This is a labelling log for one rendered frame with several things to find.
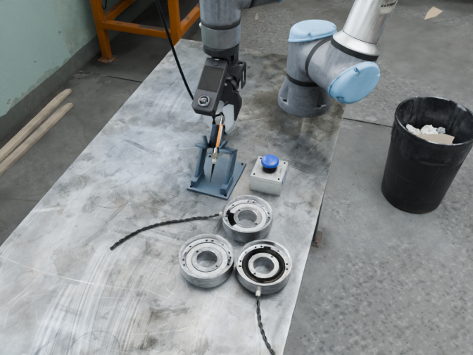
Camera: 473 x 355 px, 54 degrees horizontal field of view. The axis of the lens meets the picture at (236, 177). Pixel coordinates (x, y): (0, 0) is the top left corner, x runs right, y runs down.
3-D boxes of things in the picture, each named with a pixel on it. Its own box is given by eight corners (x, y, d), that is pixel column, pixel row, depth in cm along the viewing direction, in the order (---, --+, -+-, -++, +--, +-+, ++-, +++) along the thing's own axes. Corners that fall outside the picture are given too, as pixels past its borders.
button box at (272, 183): (279, 196, 104) (281, 180, 101) (250, 189, 106) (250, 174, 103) (288, 173, 110) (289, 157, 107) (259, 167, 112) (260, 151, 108)
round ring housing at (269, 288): (241, 248, 94) (241, 235, 91) (293, 257, 92) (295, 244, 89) (230, 292, 86) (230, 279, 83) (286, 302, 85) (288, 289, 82)
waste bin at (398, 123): (448, 227, 203) (484, 152, 173) (370, 210, 210) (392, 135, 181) (447, 176, 226) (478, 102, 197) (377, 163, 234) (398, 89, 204)
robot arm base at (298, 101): (284, 83, 139) (286, 53, 132) (334, 91, 136) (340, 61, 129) (272, 111, 128) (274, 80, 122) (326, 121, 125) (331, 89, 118)
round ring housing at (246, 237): (277, 213, 101) (278, 201, 98) (265, 251, 93) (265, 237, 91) (231, 203, 103) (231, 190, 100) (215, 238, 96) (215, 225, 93)
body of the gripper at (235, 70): (247, 86, 101) (248, 34, 93) (233, 108, 95) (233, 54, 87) (215, 79, 103) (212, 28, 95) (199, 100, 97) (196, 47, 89)
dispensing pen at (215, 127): (200, 182, 103) (215, 107, 100) (207, 179, 107) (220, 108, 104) (210, 184, 103) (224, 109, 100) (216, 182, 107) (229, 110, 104)
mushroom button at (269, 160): (275, 182, 104) (276, 165, 101) (258, 179, 105) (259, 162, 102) (279, 171, 107) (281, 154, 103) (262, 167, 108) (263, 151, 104)
